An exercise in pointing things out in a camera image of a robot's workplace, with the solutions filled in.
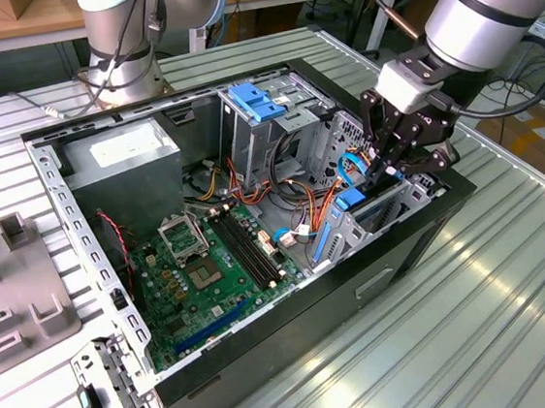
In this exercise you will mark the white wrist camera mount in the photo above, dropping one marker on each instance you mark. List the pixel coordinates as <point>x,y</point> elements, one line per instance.
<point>402,88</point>

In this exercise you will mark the black blue latch tab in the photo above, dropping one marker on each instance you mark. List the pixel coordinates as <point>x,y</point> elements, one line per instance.
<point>91,403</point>

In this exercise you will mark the brown box on desk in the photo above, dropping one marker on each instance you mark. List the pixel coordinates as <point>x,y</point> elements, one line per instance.
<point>25,5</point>

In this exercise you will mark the CPU socket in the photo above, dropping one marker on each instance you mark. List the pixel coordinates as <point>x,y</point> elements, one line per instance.
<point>204,273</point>

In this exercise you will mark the blue drive bay latch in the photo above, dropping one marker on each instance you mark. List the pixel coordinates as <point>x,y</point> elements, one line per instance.
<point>254,103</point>

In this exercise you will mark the grey optical drive cage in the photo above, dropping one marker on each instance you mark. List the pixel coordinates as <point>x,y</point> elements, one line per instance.
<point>247,153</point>

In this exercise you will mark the grey metal disk bay cage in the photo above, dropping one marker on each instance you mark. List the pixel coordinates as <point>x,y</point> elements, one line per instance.
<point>348,227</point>

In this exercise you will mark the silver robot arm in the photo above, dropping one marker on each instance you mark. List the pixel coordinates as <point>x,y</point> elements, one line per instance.
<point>486,11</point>

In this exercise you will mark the grey expansion bracket plate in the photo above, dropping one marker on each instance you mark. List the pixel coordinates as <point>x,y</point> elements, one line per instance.
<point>90,362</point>

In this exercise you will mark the grey parts rack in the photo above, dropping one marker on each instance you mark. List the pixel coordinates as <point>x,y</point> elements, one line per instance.
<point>21,269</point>

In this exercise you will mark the black open PC case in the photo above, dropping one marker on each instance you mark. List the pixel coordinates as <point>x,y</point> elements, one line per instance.
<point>313,316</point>

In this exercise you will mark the hard disk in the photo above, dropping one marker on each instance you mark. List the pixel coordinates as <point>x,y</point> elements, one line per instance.
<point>350,200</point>

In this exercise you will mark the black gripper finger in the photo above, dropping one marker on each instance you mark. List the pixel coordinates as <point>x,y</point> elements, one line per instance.
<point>424,166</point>
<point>375,120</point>

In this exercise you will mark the black case fan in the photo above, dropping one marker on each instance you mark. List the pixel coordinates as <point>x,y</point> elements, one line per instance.
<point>112,260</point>

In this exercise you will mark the black RAM slot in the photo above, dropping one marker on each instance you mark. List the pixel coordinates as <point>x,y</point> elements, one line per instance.
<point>233,247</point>
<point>253,245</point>
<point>240,246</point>
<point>246,245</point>

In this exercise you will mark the grey power supply unit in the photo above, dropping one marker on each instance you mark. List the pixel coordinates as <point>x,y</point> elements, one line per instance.
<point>125,190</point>

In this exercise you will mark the blue expansion slot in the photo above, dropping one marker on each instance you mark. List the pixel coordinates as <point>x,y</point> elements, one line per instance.
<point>212,328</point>

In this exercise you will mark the cardboard box with labels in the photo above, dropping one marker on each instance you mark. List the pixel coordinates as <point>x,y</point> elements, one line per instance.
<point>540,151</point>

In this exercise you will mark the green motherboard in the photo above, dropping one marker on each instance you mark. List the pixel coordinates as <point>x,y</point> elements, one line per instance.
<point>205,308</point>

